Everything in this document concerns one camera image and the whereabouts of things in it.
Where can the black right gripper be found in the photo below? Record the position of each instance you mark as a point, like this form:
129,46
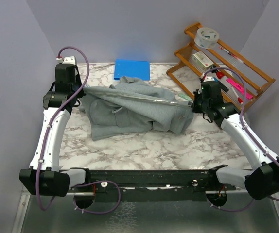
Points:
196,108

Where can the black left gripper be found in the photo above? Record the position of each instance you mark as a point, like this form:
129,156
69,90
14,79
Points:
77,78

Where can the grey zip-up jacket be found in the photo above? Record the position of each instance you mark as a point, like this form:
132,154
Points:
133,106

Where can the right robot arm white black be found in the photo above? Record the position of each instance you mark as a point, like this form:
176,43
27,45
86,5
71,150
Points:
263,179

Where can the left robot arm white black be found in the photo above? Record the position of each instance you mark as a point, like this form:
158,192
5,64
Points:
43,176

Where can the mint green eraser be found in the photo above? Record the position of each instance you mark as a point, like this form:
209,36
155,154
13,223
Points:
184,96

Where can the blue black highlighter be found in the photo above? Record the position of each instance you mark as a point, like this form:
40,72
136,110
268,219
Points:
223,87

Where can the red white marker pen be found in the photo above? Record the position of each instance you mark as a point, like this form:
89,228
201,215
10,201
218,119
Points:
240,101

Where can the pink highlighter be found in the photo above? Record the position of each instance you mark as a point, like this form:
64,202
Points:
239,88

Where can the white green small box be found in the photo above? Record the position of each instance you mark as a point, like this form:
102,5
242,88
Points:
202,61

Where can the red pen on top shelf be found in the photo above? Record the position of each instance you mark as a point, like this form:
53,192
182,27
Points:
231,54

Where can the blue paper sheet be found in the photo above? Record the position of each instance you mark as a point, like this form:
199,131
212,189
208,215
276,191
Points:
129,68

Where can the clear tape roll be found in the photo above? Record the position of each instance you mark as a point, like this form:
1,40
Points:
206,38

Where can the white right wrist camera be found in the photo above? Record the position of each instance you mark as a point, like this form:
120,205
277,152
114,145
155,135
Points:
206,78

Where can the aluminium frame rail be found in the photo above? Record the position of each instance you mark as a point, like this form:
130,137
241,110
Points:
149,211

